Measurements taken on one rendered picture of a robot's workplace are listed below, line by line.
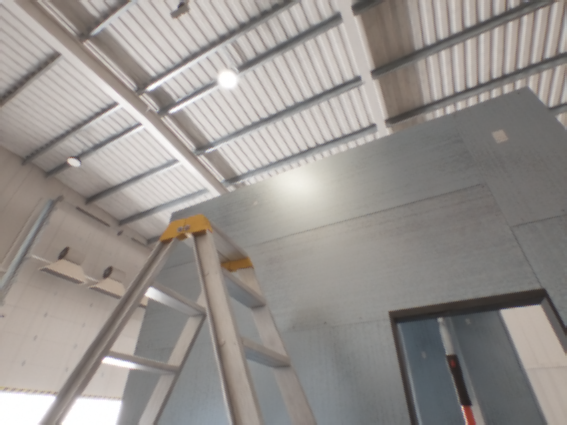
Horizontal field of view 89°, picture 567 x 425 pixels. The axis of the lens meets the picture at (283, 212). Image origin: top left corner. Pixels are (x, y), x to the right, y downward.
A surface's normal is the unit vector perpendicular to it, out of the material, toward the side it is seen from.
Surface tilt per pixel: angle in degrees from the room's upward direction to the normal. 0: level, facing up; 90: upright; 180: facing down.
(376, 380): 90
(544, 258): 90
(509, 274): 90
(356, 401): 90
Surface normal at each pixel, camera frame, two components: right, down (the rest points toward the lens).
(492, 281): -0.46, -0.52
